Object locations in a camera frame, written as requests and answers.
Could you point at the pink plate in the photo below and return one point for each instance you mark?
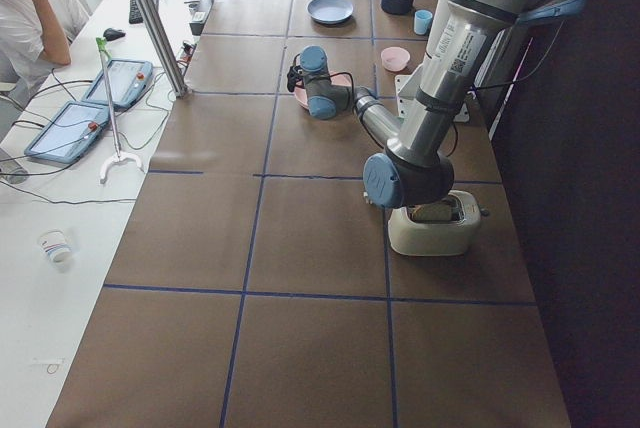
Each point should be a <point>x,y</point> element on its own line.
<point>337,79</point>

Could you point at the blue plate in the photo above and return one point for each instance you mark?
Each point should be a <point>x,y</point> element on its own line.
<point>330,12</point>

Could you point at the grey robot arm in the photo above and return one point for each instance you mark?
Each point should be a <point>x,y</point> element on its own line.
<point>410,169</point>

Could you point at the cream toaster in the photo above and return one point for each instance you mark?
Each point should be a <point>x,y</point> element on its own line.
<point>437,238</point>

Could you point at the bread slice in toaster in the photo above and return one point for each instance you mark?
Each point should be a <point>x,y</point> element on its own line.
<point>440,211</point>

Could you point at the pink bowl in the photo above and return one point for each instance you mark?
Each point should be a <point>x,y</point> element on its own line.
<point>394,59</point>

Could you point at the light blue cup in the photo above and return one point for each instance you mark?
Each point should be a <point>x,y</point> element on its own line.
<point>422,21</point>

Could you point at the white reacher grabber tool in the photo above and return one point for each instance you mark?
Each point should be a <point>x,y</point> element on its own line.
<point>119,157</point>

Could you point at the far blue teach pendant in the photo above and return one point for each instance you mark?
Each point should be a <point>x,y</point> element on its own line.
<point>128,81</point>

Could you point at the blue teach pendant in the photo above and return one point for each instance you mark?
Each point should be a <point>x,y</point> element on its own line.
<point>128,81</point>
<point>70,133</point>

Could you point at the near blue teach pendant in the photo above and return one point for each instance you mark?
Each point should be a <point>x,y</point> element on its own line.
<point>70,133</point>

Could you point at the black computer mouse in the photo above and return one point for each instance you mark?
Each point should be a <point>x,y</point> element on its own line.
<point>112,34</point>

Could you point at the paper cup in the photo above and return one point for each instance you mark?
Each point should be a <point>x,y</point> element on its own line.
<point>55,246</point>

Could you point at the seated person white shirt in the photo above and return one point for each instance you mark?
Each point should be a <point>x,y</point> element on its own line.
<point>36,37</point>

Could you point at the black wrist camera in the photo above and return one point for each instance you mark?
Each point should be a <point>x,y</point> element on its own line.
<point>294,78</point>

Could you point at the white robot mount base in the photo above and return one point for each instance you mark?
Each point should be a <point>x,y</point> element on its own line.
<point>407,85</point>

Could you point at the aluminium frame post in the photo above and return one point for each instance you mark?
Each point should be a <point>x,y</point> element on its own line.
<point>160,42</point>

